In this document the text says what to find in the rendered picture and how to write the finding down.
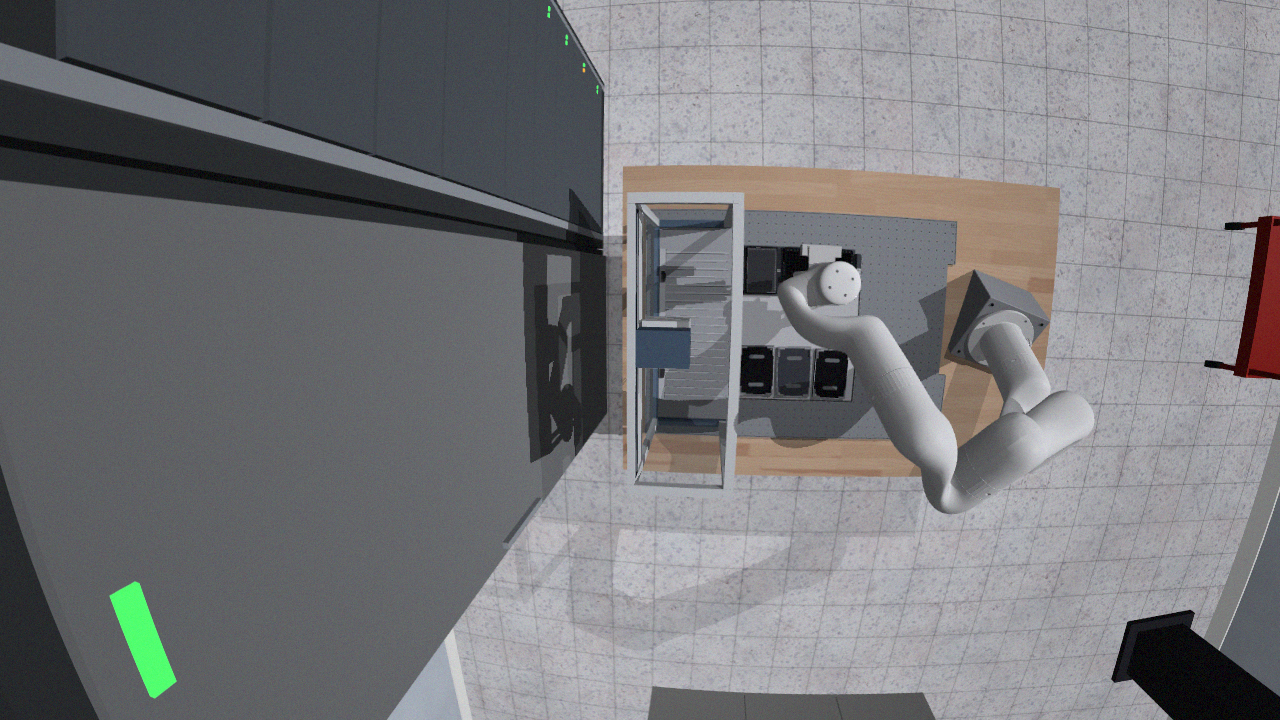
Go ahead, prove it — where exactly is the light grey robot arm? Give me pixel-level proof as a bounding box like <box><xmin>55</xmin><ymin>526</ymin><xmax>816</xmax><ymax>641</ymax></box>
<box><xmin>777</xmin><ymin>243</ymin><xmax>1094</xmax><ymax>514</ymax></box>

